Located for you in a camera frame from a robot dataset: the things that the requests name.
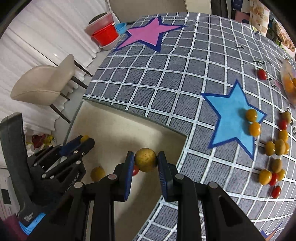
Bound white tray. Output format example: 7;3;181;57
62;99;187;223

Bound red tomato in tray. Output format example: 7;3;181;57
132;165;139;176

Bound red tomato centre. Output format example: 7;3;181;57
269;173;278;186

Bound grey grid tablecloth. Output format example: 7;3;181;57
84;13;295;240

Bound blue gloved hand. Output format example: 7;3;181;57
19;212;46;235

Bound dark yellow tomato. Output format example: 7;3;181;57
265;141;275;156

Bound small red tomato upper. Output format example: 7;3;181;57
278;119;288;130

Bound yellow tomato beside longan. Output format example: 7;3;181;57
277;169;285;181

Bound large yellow tomato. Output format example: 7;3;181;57
258;169;273;185

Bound blue small bowl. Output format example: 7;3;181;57
114;23;127;35

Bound clear glass fruit bowl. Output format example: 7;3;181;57
280;59;295;107

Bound brown longan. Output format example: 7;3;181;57
271;158;282;173
134;148;157;173
90;166;106;182
275;139;286;156

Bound red tomato right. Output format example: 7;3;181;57
271;186;281;199

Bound beige chair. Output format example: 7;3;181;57
10;54;87;123

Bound red tomato near text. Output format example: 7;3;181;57
257;69;267;80

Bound yellow tomato on star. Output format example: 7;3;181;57
245;108;257;123

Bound orange tomato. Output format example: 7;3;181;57
248;122;261;137

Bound red plastic container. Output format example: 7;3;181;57
84;11;119;48

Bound green-brown longan top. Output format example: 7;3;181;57
281;111;292;124

